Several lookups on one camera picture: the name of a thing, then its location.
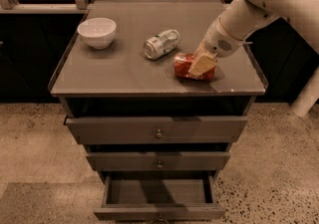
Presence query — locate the grey drawer cabinet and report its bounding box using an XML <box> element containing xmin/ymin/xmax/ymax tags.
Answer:
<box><xmin>48</xmin><ymin>0</ymin><xmax>269</xmax><ymax>222</ymax></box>

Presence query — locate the middle grey drawer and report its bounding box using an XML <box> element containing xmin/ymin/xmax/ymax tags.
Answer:
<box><xmin>87</xmin><ymin>151</ymin><xmax>230</xmax><ymax>171</ymax></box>

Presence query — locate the white ceramic bowl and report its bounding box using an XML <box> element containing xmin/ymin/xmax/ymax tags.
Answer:
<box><xmin>77</xmin><ymin>18</ymin><xmax>117</xmax><ymax>49</ymax></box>

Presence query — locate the top grey drawer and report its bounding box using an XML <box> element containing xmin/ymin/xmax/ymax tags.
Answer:
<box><xmin>66</xmin><ymin>116</ymin><xmax>247</xmax><ymax>144</ymax></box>

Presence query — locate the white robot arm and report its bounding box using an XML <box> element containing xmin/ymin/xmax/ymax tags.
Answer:
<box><xmin>189</xmin><ymin>0</ymin><xmax>319</xmax><ymax>77</ymax></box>

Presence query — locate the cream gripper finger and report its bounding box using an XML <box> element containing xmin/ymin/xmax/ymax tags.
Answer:
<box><xmin>188</xmin><ymin>54</ymin><xmax>217</xmax><ymax>77</ymax></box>
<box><xmin>193</xmin><ymin>40</ymin><xmax>206</xmax><ymax>56</ymax></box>

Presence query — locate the crushed red coke can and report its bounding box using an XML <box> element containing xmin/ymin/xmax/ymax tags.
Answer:
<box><xmin>173</xmin><ymin>53</ymin><xmax>217</xmax><ymax>81</ymax></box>

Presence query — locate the silver green soda can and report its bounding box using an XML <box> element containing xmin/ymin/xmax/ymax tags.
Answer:
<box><xmin>144</xmin><ymin>29</ymin><xmax>180</xmax><ymax>60</ymax></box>

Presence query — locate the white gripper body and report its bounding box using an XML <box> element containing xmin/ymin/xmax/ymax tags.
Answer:
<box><xmin>204</xmin><ymin>17</ymin><xmax>244</xmax><ymax>58</ymax></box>

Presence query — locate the bottom grey open drawer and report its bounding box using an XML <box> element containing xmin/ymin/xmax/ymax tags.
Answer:
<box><xmin>94</xmin><ymin>171</ymin><xmax>225</xmax><ymax>222</ymax></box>

